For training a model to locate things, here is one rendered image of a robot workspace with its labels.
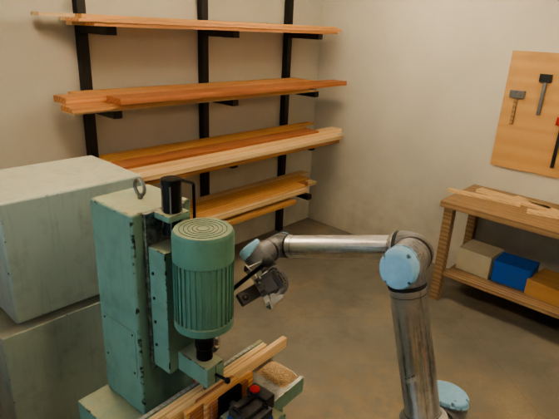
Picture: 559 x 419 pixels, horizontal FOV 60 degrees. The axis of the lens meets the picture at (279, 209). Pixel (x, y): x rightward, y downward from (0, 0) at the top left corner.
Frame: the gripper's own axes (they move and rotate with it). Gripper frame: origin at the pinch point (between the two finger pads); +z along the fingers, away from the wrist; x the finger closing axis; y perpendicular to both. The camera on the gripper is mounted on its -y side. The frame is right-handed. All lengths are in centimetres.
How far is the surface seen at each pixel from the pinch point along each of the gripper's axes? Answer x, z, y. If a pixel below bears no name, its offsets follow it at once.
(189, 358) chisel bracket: 6.9, -4.4, -29.6
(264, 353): 19.0, -32.5, -14.6
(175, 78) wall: -187, -204, -2
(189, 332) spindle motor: 1.0, 9.1, -21.1
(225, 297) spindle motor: -1.9, 9.3, -7.2
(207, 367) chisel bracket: 12.2, -1.6, -25.1
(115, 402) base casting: 5, -21, -66
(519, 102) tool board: -29, -238, 212
